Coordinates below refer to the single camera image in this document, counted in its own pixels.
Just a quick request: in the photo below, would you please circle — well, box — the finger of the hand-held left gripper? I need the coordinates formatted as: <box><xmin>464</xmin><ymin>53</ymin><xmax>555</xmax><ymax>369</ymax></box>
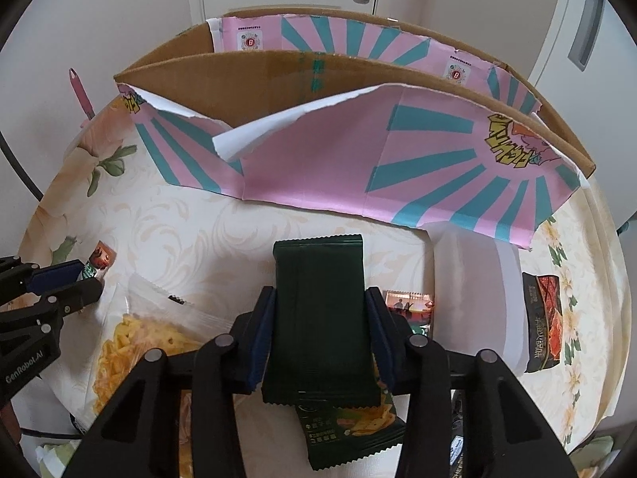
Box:
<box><xmin>0</xmin><ymin>278</ymin><xmax>104</xmax><ymax>340</ymax></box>
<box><xmin>0</xmin><ymin>255</ymin><xmax>85</xmax><ymax>304</ymax></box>

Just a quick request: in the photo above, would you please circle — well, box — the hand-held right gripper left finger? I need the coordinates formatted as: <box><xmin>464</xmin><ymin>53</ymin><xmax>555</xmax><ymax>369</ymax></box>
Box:
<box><xmin>62</xmin><ymin>286</ymin><xmax>277</xmax><ymax>478</ymax></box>

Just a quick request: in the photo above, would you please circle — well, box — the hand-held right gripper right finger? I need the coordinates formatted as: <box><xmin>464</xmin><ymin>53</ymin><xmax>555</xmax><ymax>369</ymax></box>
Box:
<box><xmin>365</xmin><ymin>286</ymin><xmax>573</xmax><ymax>478</ymax></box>

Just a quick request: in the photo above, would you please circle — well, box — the dark green snack packet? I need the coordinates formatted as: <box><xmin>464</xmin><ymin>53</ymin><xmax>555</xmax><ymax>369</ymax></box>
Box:
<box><xmin>261</xmin><ymin>234</ymin><xmax>394</xmax><ymax>406</ymax></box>

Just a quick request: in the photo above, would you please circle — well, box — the clear bag of yellow chips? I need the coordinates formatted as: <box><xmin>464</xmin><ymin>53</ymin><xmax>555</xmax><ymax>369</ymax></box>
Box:
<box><xmin>74</xmin><ymin>273</ymin><xmax>237</xmax><ymax>478</ymax></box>

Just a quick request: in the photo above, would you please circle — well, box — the green chips print snack packet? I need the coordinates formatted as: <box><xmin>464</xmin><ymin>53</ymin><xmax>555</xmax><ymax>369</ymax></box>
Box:
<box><xmin>293</xmin><ymin>392</ymin><xmax>406</xmax><ymax>471</ymax></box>

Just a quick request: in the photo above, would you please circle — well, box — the black red snack packet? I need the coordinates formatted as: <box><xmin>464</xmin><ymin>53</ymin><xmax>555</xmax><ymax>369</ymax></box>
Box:
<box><xmin>522</xmin><ymin>273</ymin><xmax>565</xmax><ymax>373</ymax></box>

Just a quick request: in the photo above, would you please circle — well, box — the cardboard box with pink paper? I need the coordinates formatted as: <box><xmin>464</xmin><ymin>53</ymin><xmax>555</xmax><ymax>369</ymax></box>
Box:
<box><xmin>113</xmin><ymin>10</ymin><xmax>598</xmax><ymax>252</ymax></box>

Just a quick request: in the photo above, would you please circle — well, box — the small red green snack packet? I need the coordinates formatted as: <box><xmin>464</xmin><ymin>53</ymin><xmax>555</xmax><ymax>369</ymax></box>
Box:
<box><xmin>82</xmin><ymin>240</ymin><xmax>117</xmax><ymax>280</ymax></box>

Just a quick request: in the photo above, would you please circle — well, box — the small picture print snack packet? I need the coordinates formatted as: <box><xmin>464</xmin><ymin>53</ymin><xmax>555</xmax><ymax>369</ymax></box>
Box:
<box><xmin>385</xmin><ymin>290</ymin><xmax>436</xmax><ymax>337</ymax></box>

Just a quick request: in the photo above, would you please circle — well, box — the floral tablecloth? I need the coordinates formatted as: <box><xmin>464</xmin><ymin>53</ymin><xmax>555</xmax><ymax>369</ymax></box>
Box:
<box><xmin>20</xmin><ymin>94</ymin><xmax>628</xmax><ymax>478</ymax></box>

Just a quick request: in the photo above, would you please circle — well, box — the dark printed packet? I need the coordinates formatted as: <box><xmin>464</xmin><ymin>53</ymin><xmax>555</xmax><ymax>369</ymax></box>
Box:
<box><xmin>450</xmin><ymin>391</ymin><xmax>471</xmax><ymax>478</ymax></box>

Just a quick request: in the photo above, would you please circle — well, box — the white sliding door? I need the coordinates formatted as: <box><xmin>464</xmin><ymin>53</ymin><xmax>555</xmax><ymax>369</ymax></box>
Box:
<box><xmin>526</xmin><ymin>0</ymin><xmax>635</xmax><ymax>225</ymax></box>

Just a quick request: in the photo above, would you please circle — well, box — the black cable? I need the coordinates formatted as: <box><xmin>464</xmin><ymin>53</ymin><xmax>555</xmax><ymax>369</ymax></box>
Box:
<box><xmin>0</xmin><ymin>129</ymin><xmax>47</xmax><ymax>206</ymax></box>

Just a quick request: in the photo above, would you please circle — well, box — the pink handled tool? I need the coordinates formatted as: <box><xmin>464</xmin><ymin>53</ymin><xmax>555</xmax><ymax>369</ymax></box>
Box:
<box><xmin>68</xmin><ymin>67</ymin><xmax>96</xmax><ymax>127</ymax></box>

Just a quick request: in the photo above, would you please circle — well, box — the grey recessed door handle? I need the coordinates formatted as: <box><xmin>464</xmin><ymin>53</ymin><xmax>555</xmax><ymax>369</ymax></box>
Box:
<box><xmin>567</xmin><ymin>0</ymin><xmax>605</xmax><ymax>68</ymax></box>

